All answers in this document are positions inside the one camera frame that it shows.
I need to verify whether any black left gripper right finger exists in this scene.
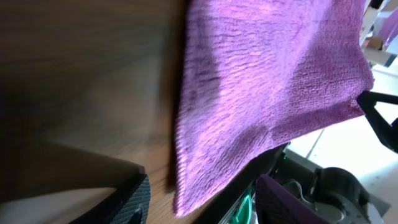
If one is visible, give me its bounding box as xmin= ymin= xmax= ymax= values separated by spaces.
xmin=255 ymin=175 xmax=328 ymax=224

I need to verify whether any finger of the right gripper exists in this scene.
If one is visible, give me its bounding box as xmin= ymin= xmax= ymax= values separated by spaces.
xmin=357 ymin=91 xmax=397 ymax=153

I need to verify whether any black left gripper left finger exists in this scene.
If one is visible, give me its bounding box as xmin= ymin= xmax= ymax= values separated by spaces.
xmin=70 ymin=174 xmax=151 ymax=224

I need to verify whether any purple cloth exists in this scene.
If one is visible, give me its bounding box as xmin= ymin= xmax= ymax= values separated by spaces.
xmin=174 ymin=0 xmax=374 ymax=218

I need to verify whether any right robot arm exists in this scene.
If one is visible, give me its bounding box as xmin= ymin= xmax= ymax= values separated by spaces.
xmin=253 ymin=91 xmax=397 ymax=223

